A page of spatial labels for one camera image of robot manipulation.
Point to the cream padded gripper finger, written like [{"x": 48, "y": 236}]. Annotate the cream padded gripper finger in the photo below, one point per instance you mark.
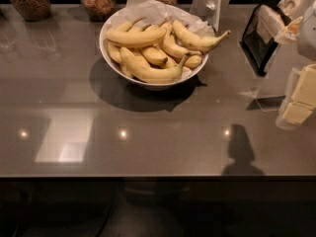
[
  {"x": 290, "y": 32},
  {"x": 300, "y": 98}
]

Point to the right yellow banana with stem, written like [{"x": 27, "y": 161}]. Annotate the right yellow banana with stem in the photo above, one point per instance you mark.
[{"x": 195, "y": 42}]

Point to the centre short yellow banana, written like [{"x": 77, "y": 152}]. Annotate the centre short yellow banana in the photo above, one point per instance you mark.
[{"x": 154, "y": 56}]

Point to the front long yellow banana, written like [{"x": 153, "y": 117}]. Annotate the front long yellow banana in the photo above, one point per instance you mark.
[{"x": 151, "y": 75}]

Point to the white ceramic bowl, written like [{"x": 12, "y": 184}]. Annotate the white ceramic bowl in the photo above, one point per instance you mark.
[{"x": 186, "y": 75}]

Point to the white paper napkins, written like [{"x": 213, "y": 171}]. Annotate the white paper napkins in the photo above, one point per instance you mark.
[{"x": 271, "y": 21}]

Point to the clear acrylic holder base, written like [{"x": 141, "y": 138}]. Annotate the clear acrylic holder base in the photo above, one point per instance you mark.
[{"x": 256, "y": 102}]

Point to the middle glass jar of grains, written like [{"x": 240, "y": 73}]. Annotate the middle glass jar of grains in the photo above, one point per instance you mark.
[{"x": 97, "y": 2}]

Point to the left glass jar of grains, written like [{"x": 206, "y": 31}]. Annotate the left glass jar of grains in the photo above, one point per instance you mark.
[{"x": 32, "y": 10}]

